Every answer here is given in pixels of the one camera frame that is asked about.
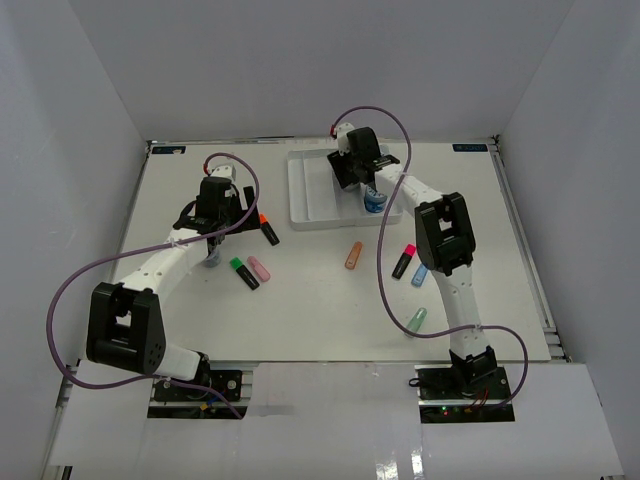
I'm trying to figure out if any pink cap black highlighter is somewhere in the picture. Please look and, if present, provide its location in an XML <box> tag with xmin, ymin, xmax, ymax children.
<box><xmin>392</xmin><ymin>244</ymin><xmax>416</xmax><ymax>280</ymax></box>

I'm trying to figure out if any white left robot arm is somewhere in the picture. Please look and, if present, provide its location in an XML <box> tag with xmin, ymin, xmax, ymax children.
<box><xmin>86</xmin><ymin>174</ymin><xmax>259</xmax><ymax>399</ymax></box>

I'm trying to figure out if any pastel pink mini highlighter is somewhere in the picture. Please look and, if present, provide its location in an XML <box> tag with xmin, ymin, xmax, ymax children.
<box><xmin>247</xmin><ymin>256</ymin><xmax>271</xmax><ymax>282</ymax></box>

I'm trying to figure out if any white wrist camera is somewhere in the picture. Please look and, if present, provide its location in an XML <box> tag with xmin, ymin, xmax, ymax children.
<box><xmin>203</xmin><ymin>163</ymin><xmax>236</xmax><ymax>182</ymax></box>
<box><xmin>330</xmin><ymin>122</ymin><xmax>355</xmax><ymax>155</ymax></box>

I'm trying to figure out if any green cap black highlighter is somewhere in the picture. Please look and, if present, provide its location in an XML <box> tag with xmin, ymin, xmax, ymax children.
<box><xmin>229</xmin><ymin>257</ymin><xmax>260</xmax><ymax>291</ymax></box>

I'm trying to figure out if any left blue corner label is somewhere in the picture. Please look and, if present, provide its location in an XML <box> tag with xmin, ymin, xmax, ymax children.
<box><xmin>151</xmin><ymin>146</ymin><xmax>186</xmax><ymax>155</ymax></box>

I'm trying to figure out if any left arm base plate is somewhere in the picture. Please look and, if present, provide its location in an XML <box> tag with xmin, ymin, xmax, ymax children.
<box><xmin>151</xmin><ymin>370</ymin><xmax>243</xmax><ymax>403</ymax></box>

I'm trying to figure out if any orange cap black highlighter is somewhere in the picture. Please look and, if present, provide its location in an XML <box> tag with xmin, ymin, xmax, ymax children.
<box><xmin>259</xmin><ymin>213</ymin><xmax>280</xmax><ymax>246</ymax></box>

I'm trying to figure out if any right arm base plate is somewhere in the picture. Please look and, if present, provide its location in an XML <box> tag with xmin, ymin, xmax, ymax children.
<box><xmin>408</xmin><ymin>367</ymin><xmax>515</xmax><ymax>425</ymax></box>

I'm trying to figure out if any pastel blue mini highlighter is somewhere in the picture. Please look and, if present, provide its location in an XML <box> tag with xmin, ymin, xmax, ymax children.
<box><xmin>411</xmin><ymin>264</ymin><xmax>429</xmax><ymax>288</ymax></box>

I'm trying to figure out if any pastel orange mini highlighter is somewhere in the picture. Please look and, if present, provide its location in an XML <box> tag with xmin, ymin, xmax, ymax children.
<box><xmin>344</xmin><ymin>241</ymin><xmax>363</xmax><ymax>270</ymax></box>

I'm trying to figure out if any blue lidded tub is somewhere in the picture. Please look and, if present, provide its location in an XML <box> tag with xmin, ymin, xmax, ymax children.
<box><xmin>363</xmin><ymin>186</ymin><xmax>388</xmax><ymax>214</ymax></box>

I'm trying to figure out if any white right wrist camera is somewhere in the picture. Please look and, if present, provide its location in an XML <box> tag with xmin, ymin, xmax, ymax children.
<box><xmin>330</xmin><ymin>122</ymin><xmax>355</xmax><ymax>155</ymax></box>

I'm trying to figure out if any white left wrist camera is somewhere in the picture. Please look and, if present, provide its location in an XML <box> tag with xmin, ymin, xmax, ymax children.
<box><xmin>203</xmin><ymin>163</ymin><xmax>236</xmax><ymax>182</ymax></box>

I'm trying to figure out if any white compartment tray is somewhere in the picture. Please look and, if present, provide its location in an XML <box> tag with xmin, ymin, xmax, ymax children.
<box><xmin>286</xmin><ymin>148</ymin><xmax>382</xmax><ymax>231</ymax></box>

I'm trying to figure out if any blue corner label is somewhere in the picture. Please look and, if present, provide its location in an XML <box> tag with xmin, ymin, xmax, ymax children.
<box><xmin>452</xmin><ymin>143</ymin><xmax>488</xmax><ymax>153</ymax></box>
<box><xmin>151</xmin><ymin>146</ymin><xmax>186</xmax><ymax>155</ymax></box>

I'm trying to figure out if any pastel green mini highlighter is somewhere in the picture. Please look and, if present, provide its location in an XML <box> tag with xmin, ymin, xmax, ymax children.
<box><xmin>405</xmin><ymin>307</ymin><xmax>428</xmax><ymax>338</ymax></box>

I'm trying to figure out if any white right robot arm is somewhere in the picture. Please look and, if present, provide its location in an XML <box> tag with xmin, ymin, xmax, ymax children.
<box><xmin>328</xmin><ymin>123</ymin><xmax>497</xmax><ymax>399</ymax></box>

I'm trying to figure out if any right blue corner label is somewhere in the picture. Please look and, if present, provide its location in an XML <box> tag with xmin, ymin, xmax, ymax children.
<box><xmin>452</xmin><ymin>143</ymin><xmax>488</xmax><ymax>153</ymax></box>

